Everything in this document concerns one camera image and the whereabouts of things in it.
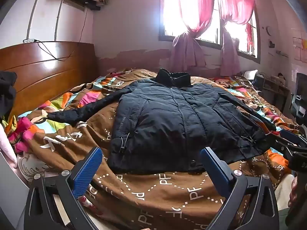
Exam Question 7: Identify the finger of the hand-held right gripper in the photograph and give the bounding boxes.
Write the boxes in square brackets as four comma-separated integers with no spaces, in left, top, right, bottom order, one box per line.
[265,134,300,160]
[280,129,307,147]

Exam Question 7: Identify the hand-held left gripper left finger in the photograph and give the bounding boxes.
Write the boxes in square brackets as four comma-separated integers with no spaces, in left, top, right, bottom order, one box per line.
[23,147,103,230]

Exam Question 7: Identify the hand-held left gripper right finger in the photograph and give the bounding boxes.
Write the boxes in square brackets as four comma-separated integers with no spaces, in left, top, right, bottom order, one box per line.
[200,147,280,230]

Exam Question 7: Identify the dark navy padded jacket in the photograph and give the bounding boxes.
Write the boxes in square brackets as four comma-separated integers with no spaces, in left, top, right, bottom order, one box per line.
[47,68,277,173]

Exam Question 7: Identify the person's right hand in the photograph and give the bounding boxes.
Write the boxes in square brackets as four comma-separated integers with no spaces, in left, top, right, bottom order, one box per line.
[289,175,299,208]

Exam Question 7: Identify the black chair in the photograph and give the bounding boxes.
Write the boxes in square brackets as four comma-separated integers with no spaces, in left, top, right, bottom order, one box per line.
[289,73,307,125]

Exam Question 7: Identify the cluttered desk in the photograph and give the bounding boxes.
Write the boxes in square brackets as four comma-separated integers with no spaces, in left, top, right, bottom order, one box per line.
[254,72,290,112]

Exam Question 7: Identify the brown printed bed quilt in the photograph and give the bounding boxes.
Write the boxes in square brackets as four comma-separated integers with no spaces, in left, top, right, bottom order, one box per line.
[5,67,303,230]

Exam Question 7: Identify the white bag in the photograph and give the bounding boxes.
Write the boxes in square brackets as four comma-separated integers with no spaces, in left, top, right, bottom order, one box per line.
[243,70,259,80]

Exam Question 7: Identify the pink pillow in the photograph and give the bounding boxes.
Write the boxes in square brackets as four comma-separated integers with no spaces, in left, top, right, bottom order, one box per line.
[0,125,18,168]

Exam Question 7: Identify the pink curtain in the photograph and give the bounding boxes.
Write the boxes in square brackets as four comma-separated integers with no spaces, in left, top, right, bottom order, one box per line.
[215,0,256,76]
[163,0,215,67]

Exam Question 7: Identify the wooden headboard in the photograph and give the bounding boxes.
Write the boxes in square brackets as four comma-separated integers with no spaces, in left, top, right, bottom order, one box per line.
[0,41,97,118]

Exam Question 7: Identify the black cloth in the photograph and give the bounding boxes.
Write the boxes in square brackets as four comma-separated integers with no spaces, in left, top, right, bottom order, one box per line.
[0,71,18,122]

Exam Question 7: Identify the window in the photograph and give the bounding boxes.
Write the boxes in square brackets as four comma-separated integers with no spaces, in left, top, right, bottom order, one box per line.
[158,0,262,59]

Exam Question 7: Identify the pink wall sheet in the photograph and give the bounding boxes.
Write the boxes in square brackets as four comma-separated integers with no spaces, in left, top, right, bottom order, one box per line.
[292,36,307,61]

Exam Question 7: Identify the black cable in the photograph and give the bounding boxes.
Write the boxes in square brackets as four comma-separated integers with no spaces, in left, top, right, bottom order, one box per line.
[35,6,88,61]

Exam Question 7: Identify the white wall pipe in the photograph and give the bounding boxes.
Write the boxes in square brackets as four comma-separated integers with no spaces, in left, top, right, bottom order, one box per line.
[54,0,71,42]
[27,0,46,40]

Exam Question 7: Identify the black wall shelf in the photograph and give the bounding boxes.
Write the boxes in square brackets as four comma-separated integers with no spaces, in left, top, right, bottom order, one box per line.
[64,0,101,11]

